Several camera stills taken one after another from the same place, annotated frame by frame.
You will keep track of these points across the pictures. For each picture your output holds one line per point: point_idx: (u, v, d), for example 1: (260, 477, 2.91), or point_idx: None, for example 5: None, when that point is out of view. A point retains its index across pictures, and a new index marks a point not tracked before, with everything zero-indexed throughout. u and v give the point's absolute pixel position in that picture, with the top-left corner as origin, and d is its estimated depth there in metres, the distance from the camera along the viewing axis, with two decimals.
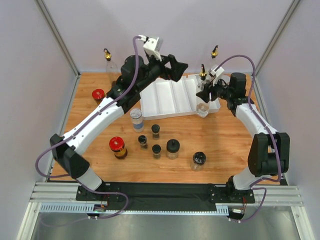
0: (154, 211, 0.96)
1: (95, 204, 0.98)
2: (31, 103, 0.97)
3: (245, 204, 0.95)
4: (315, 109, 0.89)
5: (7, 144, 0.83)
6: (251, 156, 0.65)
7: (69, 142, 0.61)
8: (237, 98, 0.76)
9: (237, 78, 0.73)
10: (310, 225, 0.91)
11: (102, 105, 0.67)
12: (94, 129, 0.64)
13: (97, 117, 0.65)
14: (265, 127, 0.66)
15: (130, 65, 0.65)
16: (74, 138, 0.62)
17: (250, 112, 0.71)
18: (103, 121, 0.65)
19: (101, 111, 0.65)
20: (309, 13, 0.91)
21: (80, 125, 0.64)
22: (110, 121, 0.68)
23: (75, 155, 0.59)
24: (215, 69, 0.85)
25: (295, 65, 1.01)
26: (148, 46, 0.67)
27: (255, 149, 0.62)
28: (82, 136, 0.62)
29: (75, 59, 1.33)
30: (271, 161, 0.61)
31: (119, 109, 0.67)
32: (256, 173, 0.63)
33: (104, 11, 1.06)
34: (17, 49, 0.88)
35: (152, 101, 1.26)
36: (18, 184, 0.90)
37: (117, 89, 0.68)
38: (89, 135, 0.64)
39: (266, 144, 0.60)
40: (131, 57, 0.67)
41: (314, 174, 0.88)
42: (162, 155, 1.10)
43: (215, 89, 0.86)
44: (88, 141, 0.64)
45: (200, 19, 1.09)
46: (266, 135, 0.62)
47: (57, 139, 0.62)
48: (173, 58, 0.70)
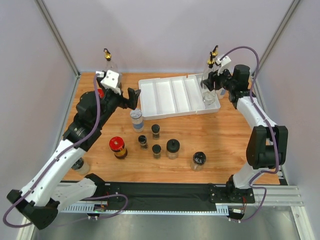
0: (154, 211, 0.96)
1: (95, 204, 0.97)
2: (31, 103, 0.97)
3: (244, 204, 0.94)
4: (315, 109, 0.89)
5: (7, 144, 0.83)
6: (249, 147, 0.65)
7: (27, 197, 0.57)
8: (239, 91, 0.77)
9: (240, 71, 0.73)
10: (310, 226, 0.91)
11: (59, 149, 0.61)
12: (54, 177, 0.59)
13: (55, 163, 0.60)
14: (265, 120, 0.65)
15: (86, 103, 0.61)
16: (33, 192, 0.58)
17: (251, 105, 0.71)
18: (63, 166, 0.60)
19: (58, 157, 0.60)
20: (309, 14, 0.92)
21: (39, 175, 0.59)
22: (72, 163, 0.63)
23: (36, 211, 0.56)
24: (221, 59, 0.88)
25: (295, 65, 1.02)
26: (108, 83, 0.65)
27: (253, 141, 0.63)
28: (41, 189, 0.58)
29: (75, 58, 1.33)
30: (269, 153, 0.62)
31: (79, 151, 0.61)
32: (253, 164, 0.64)
33: (104, 11, 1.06)
34: (16, 48, 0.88)
35: (152, 101, 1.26)
36: (18, 184, 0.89)
37: (74, 129, 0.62)
38: (50, 185, 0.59)
39: (263, 136, 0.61)
40: (87, 94, 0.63)
41: (315, 174, 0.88)
42: (162, 155, 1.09)
43: (220, 78, 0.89)
44: (49, 190, 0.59)
45: (200, 19, 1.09)
46: (265, 127, 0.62)
47: (13, 196, 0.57)
48: (133, 92, 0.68)
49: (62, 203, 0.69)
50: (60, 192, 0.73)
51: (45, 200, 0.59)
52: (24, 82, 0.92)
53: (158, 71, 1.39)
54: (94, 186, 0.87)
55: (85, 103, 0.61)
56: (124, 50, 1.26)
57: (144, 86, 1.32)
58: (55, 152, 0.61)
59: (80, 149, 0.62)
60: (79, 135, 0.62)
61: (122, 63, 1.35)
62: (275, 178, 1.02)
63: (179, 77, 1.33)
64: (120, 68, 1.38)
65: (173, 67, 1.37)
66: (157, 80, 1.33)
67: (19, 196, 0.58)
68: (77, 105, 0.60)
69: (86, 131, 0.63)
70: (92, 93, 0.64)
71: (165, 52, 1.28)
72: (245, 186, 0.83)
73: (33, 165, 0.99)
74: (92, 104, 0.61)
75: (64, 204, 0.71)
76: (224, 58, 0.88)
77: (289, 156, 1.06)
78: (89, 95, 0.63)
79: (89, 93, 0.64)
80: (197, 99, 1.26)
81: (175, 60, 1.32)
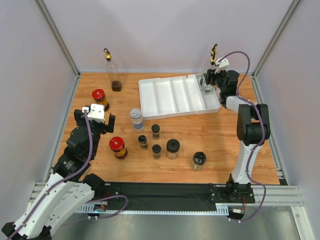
0: (154, 211, 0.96)
1: (95, 204, 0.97)
2: (31, 104, 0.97)
3: (244, 204, 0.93)
4: (315, 109, 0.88)
5: (6, 145, 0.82)
6: (238, 125, 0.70)
7: (20, 231, 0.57)
8: (228, 95, 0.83)
9: (230, 78, 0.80)
10: (310, 225, 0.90)
11: (49, 183, 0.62)
12: (46, 210, 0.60)
13: (46, 197, 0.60)
14: (248, 101, 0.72)
15: (77, 137, 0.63)
16: (25, 225, 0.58)
17: (237, 98, 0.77)
18: (55, 198, 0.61)
19: (48, 192, 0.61)
20: (310, 13, 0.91)
21: (31, 209, 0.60)
22: (61, 196, 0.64)
23: None
24: (219, 60, 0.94)
25: (295, 64, 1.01)
26: (97, 116, 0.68)
27: (239, 116, 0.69)
28: (33, 222, 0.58)
29: (75, 58, 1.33)
30: (256, 128, 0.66)
31: (68, 184, 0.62)
32: (243, 138, 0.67)
33: (104, 11, 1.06)
34: (16, 48, 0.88)
35: (152, 101, 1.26)
36: (17, 184, 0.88)
37: (64, 163, 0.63)
38: (41, 219, 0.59)
39: (247, 111, 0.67)
40: (77, 129, 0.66)
41: (315, 173, 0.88)
42: (162, 155, 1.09)
43: (216, 77, 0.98)
44: (41, 224, 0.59)
45: (201, 18, 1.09)
46: (249, 105, 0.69)
47: (6, 230, 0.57)
48: (114, 119, 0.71)
49: (54, 227, 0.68)
50: (53, 213, 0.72)
51: (37, 232, 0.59)
52: (24, 82, 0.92)
53: (158, 71, 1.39)
54: (91, 192, 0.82)
55: (76, 138, 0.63)
56: (124, 50, 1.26)
57: (144, 86, 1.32)
58: (46, 184, 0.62)
59: (69, 182, 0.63)
60: (69, 168, 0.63)
61: (122, 63, 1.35)
62: (275, 178, 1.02)
63: (179, 77, 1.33)
64: (120, 68, 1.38)
65: (173, 67, 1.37)
66: (157, 80, 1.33)
67: (13, 230, 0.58)
68: (68, 139, 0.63)
69: (76, 164, 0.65)
70: (83, 128, 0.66)
71: (164, 53, 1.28)
72: (244, 179, 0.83)
73: (33, 165, 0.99)
74: (82, 138, 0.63)
75: (57, 226, 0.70)
76: (223, 60, 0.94)
77: (289, 156, 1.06)
78: (80, 129, 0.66)
79: (80, 128, 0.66)
80: (197, 99, 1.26)
81: (175, 60, 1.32)
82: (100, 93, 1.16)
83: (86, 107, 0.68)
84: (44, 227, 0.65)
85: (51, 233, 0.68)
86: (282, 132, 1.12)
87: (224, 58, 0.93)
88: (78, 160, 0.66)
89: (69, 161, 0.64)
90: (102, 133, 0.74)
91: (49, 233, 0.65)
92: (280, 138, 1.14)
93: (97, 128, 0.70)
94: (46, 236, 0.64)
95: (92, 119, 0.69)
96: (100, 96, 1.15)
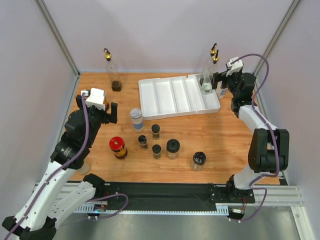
0: (155, 211, 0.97)
1: (95, 204, 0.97)
2: (31, 105, 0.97)
3: (244, 204, 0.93)
4: (315, 110, 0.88)
5: (6, 145, 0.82)
6: (251, 151, 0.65)
7: (22, 223, 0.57)
8: (241, 101, 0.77)
9: (246, 83, 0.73)
10: (310, 225, 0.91)
11: (48, 172, 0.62)
12: (47, 200, 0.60)
13: (46, 187, 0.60)
14: (266, 124, 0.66)
15: (75, 120, 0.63)
16: (27, 217, 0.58)
17: (252, 112, 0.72)
18: (55, 187, 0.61)
19: (48, 181, 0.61)
20: (310, 14, 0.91)
21: (31, 200, 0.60)
22: (62, 185, 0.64)
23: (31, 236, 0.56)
24: (232, 61, 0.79)
25: (295, 65, 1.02)
26: (95, 100, 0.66)
27: (254, 144, 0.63)
28: (35, 214, 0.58)
29: (75, 59, 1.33)
30: (271, 158, 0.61)
31: (68, 171, 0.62)
32: (255, 168, 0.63)
33: (104, 12, 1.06)
34: (17, 49, 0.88)
35: (152, 101, 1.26)
36: (17, 183, 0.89)
37: (61, 149, 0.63)
38: (43, 209, 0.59)
39: (264, 138, 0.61)
40: (75, 113, 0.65)
41: (315, 174, 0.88)
42: (162, 155, 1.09)
43: (227, 79, 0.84)
44: (43, 215, 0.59)
45: (201, 18, 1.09)
46: (266, 130, 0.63)
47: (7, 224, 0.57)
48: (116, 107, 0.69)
49: (59, 219, 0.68)
50: (57, 206, 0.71)
51: (40, 224, 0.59)
52: (24, 82, 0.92)
53: (158, 71, 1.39)
54: (92, 189, 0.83)
55: (74, 121, 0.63)
56: (124, 50, 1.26)
57: (144, 86, 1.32)
58: (46, 174, 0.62)
59: (69, 169, 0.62)
60: (67, 155, 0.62)
61: (122, 64, 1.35)
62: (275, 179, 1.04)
63: (179, 77, 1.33)
64: (120, 68, 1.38)
65: (173, 67, 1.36)
66: (157, 80, 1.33)
67: (13, 223, 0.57)
68: (66, 123, 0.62)
69: (74, 150, 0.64)
70: (81, 112, 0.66)
71: (164, 53, 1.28)
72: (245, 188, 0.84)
73: (33, 165, 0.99)
74: (79, 122, 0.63)
75: (62, 219, 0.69)
76: (236, 62, 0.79)
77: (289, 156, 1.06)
78: (77, 113, 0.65)
79: (78, 111, 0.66)
80: (197, 99, 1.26)
81: (175, 60, 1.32)
82: None
83: (84, 90, 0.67)
84: (49, 219, 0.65)
85: (57, 225, 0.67)
86: None
87: (238, 58, 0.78)
88: (76, 146, 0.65)
89: (66, 148, 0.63)
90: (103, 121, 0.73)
91: (54, 225, 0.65)
92: None
93: (98, 116, 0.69)
94: (51, 227, 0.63)
95: (92, 104, 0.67)
96: None
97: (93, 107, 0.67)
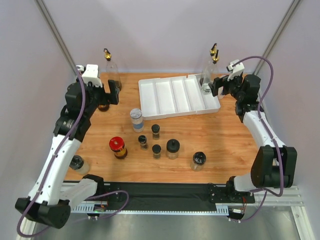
0: (155, 211, 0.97)
1: (95, 204, 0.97)
2: (31, 105, 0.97)
3: (244, 204, 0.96)
4: (315, 110, 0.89)
5: (6, 145, 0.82)
6: (255, 167, 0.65)
7: (38, 199, 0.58)
8: (246, 104, 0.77)
9: (251, 84, 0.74)
10: (310, 225, 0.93)
11: (53, 146, 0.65)
12: (59, 172, 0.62)
13: (55, 160, 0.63)
14: (272, 139, 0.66)
15: (74, 90, 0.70)
16: (41, 192, 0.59)
17: (258, 121, 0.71)
18: (64, 160, 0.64)
19: (56, 154, 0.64)
20: (310, 15, 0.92)
21: (42, 176, 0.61)
22: (69, 159, 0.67)
23: (51, 209, 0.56)
24: (233, 64, 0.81)
25: (295, 66, 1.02)
26: (90, 74, 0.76)
27: (259, 162, 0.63)
28: (50, 187, 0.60)
29: (75, 59, 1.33)
30: (275, 176, 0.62)
31: (74, 141, 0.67)
32: (259, 185, 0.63)
33: (105, 12, 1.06)
34: (17, 49, 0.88)
35: (152, 101, 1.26)
36: (17, 183, 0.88)
37: (63, 123, 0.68)
38: (56, 183, 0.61)
39: (271, 156, 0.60)
40: (73, 85, 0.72)
41: (316, 173, 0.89)
42: (162, 155, 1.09)
43: (228, 84, 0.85)
44: (56, 188, 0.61)
45: (201, 19, 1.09)
46: (272, 148, 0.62)
47: (21, 204, 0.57)
48: (114, 83, 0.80)
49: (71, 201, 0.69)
50: (65, 193, 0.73)
51: (55, 198, 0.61)
52: (24, 82, 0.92)
53: (158, 71, 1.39)
54: (95, 184, 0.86)
55: (73, 92, 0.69)
56: (124, 50, 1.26)
57: (144, 86, 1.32)
58: (51, 150, 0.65)
59: (74, 140, 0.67)
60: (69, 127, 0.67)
61: (122, 64, 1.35)
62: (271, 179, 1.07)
63: (179, 77, 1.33)
64: (120, 68, 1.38)
65: (173, 67, 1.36)
66: (157, 80, 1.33)
67: (28, 202, 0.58)
68: (66, 94, 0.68)
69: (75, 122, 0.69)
70: (77, 84, 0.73)
71: (164, 53, 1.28)
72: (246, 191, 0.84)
73: (33, 166, 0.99)
74: (78, 91, 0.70)
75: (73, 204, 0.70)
76: (237, 64, 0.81)
77: None
78: (75, 86, 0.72)
79: (75, 84, 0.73)
80: (197, 99, 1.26)
81: (175, 60, 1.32)
82: None
83: (82, 67, 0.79)
84: (62, 200, 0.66)
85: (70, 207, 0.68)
86: (281, 132, 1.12)
87: (239, 62, 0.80)
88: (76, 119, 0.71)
89: (68, 120, 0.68)
90: (101, 100, 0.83)
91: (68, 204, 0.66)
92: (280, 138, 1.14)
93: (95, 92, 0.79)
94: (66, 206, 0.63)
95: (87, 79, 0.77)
96: None
97: (91, 83, 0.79)
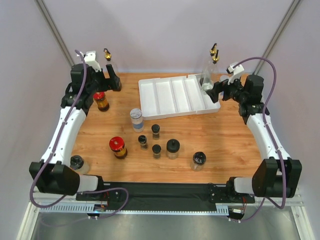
0: (154, 211, 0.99)
1: (96, 204, 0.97)
2: (31, 105, 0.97)
3: (245, 204, 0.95)
4: (315, 110, 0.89)
5: (7, 145, 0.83)
6: (257, 176, 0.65)
7: (51, 160, 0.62)
8: (250, 105, 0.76)
9: (254, 83, 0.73)
10: (310, 225, 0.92)
11: (62, 116, 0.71)
12: (69, 136, 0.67)
13: (66, 126, 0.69)
14: (277, 150, 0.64)
15: (78, 68, 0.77)
16: (55, 154, 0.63)
17: (264, 127, 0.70)
18: (73, 126, 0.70)
19: (66, 121, 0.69)
20: (310, 14, 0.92)
21: (54, 141, 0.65)
22: (77, 128, 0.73)
23: (65, 167, 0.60)
24: (234, 66, 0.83)
25: (295, 65, 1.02)
26: (89, 58, 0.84)
27: (261, 174, 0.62)
28: (62, 149, 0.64)
29: (75, 59, 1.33)
30: (277, 186, 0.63)
31: (81, 112, 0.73)
32: (260, 194, 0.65)
33: (104, 12, 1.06)
34: (16, 49, 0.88)
35: (152, 101, 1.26)
36: (17, 183, 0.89)
37: (69, 98, 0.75)
38: (67, 146, 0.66)
39: (276, 170, 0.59)
40: (76, 64, 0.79)
41: (316, 173, 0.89)
42: (162, 155, 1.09)
43: (229, 87, 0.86)
44: (68, 151, 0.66)
45: (200, 19, 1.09)
46: (276, 161, 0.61)
47: (35, 164, 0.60)
48: (111, 66, 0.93)
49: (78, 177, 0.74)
50: None
51: (67, 160, 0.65)
52: (24, 82, 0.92)
53: (158, 71, 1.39)
54: (96, 178, 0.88)
55: (76, 69, 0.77)
56: (124, 50, 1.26)
57: (145, 86, 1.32)
58: (60, 119, 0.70)
59: (81, 111, 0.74)
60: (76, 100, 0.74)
61: (122, 64, 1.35)
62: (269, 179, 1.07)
63: (179, 77, 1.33)
64: (120, 68, 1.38)
65: (173, 67, 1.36)
66: (157, 80, 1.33)
67: (42, 164, 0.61)
68: (71, 71, 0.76)
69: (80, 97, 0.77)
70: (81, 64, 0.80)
71: (164, 52, 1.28)
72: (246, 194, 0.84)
73: None
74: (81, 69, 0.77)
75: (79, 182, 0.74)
76: (237, 66, 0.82)
77: None
78: (78, 65, 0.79)
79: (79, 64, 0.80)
80: (197, 99, 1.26)
81: (175, 60, 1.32)
82: (100, 93, 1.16)
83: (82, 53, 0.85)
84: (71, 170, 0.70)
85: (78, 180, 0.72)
86: (281, 132, 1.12)
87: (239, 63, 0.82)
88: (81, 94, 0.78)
89: (74, 95, 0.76)
90: (102, 84, 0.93)
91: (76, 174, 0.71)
92: (280, 138, 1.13)
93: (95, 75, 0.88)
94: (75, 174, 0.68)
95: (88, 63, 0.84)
96: (100, 96, 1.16)
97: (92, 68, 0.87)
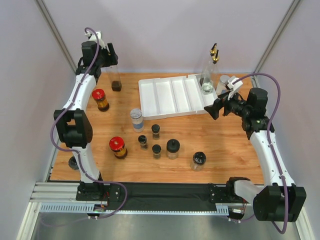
0: (154, 211, 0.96)
1: (95, 204, 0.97)
2: (31, 104, 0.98)
3: (245, 204, 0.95)
4: (315, 110, 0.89)
5: (7, 145, 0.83)
6: (259, 200, 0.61)
7: (72, 108, 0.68)
8: (254, 119, 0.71)
9: (257, 96, 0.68)
10: (310, 225, 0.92)
11: (78, 78, 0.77)
12: (85, 94, 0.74)
13: (81, 86, 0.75)
14: (281, 176, 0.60)
15: (89, 43, 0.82)
16: (74, 104, 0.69)
17: (268, 146, 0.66)
18: (87, 88, 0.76)
19: (81, 82, 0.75)
20: (310, 14, 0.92)
21: (72, 95, 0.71)
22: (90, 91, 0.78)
23: (83, 112, 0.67)
24: (232, 82, 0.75)
25: (295, 65, 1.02)
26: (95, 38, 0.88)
27: (264, 198, 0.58)
28: (80, 102, 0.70)
29: (75, 59, 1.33)
30: (279, 211, 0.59)
31: (93, 78, 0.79)
32: (261, 218, 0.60)
33: (105, 12, 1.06)
34: (17, 49, 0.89)
35: (152, 101, 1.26)
36: (17, 183, 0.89)
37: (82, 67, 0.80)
38: (84, 101, 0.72)
39: (277, 198, 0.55)
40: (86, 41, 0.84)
41: (315, 173, 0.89)
42: (162, 155, 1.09)
43: (230, 102, 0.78)
44: (84, 106, 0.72)
45: (200, 19, 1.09)
46: (279, 187, 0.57)
47: (58, 110, 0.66)
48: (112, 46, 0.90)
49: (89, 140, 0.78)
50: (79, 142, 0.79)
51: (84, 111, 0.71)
52: (24, 82, 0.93)
53: (158, 71, 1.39)
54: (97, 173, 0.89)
55: (87, 44, 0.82)
56: (124, 50, 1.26)
57: (145, 86, 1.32)
58: (76, 81, 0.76)
59: (93, 78, 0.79)
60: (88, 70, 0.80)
61: (122, 64, 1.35)
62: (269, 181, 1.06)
63: (179, 77, 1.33)
64: (120, 68, 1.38)
65: (173, 67, 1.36)
66: (157, 80, 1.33)
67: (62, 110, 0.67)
68: (82, 47, 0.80)
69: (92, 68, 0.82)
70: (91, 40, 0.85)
71: (164, 52, 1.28)
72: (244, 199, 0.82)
73: (33, 165, 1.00)
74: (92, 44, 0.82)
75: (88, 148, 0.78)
76: (237, 82, 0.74)
77: (288, 155, 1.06)
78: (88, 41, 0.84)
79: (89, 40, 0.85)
80: (197, 99, 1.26)
81: (175, 59, 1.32)
82: (100, 93, 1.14)
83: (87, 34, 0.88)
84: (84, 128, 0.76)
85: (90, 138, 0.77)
86: (281, 132, 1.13)
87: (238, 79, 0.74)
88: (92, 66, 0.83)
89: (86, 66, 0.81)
90: (107, 60, 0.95)
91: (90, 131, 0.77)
92: (280, 138, 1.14)
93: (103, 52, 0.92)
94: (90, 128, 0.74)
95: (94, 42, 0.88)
96: (100, 96, 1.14)
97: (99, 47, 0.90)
